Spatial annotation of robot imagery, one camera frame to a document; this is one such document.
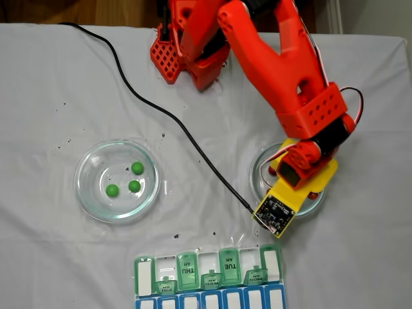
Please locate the green ball pill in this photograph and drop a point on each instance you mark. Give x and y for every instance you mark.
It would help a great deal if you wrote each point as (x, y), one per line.
(134, 186)
(112, 190)
(137, 167)

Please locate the large glass bowl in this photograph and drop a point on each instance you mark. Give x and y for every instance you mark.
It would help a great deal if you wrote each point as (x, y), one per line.
(90, 199)

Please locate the white tablecloth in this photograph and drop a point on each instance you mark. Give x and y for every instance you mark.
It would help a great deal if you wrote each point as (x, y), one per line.
(206, 206)

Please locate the camera circuit board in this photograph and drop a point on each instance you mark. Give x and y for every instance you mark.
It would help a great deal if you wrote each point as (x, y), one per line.
(273, 214)

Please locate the weekly pill organizer box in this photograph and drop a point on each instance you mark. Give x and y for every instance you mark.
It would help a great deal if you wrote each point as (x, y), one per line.
(231, 267)

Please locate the small glass bowl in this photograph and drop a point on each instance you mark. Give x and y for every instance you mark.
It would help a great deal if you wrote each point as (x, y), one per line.
(256, 185)

